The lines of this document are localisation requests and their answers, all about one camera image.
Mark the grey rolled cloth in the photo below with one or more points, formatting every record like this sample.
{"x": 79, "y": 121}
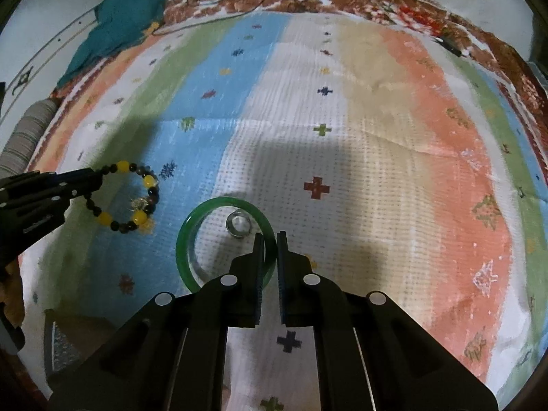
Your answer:
{"x": 25, "y": 137}

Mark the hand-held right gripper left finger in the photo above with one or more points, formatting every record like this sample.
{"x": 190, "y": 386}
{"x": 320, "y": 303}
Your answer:
{"x": 258, "y": 265}

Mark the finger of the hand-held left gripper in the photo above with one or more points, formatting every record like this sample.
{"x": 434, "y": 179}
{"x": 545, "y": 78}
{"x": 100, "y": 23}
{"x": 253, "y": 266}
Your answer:
{"x": 51, "y": 199}
{"x": 55, "y": 177}

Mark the teal cloth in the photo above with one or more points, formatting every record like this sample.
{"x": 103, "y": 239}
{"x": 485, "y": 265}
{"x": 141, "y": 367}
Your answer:
{"x": 124, "y": 13}

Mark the small dark object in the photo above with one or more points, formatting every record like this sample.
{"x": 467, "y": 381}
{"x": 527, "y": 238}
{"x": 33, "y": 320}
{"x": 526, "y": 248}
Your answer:
{"x": 451, "y": 47}

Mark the green bangle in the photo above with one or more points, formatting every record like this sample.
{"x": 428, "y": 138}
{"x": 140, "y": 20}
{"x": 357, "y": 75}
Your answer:
{"x": 188, "y": 231}

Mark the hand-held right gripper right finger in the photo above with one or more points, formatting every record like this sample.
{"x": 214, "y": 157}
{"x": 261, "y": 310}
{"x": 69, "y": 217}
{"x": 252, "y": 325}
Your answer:
{"x": 282, "y": 265}

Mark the striped woven blanket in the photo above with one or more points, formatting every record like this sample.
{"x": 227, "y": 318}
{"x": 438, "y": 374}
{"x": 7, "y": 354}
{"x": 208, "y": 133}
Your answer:
{"x": 385, "y": 137}

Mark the person's left hand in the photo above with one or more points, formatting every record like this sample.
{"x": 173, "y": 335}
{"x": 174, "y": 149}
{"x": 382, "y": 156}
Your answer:
{"x": 9, "y": 297}

